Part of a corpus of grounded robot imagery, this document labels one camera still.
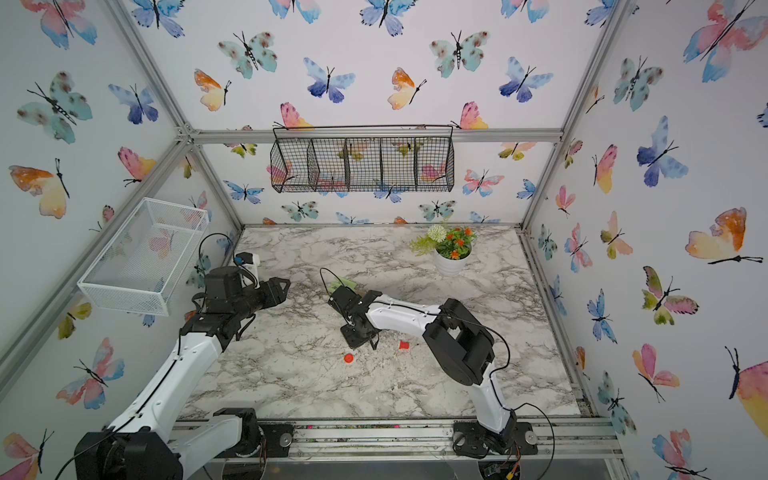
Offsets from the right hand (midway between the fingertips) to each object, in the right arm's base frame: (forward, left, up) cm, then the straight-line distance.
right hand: (358, 334), depth 89 cm
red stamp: (-2, -14, -2) cm, 14 cm away
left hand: (+7, +20, +16) cm, 27 cm away
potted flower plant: (+26, -27, +11) cm, 39 cm away
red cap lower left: (-6, +2, -2) cm, 7 cm away
